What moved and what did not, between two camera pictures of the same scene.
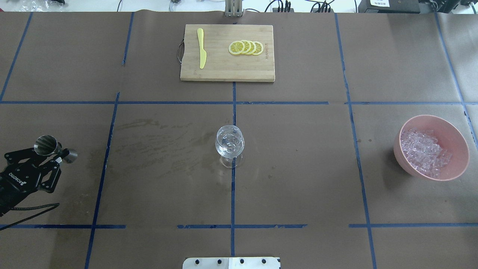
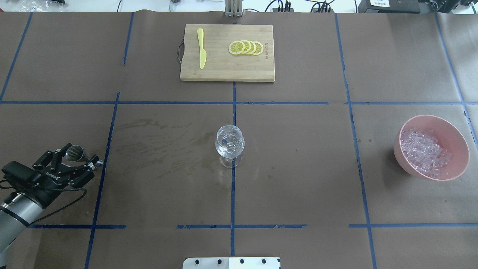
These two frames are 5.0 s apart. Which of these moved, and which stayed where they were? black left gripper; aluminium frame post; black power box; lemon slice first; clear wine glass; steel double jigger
Moved: black left gripper; steel double jigger
Stayed: black power box; clear wine glass; lemon slice first; aluminium frame post
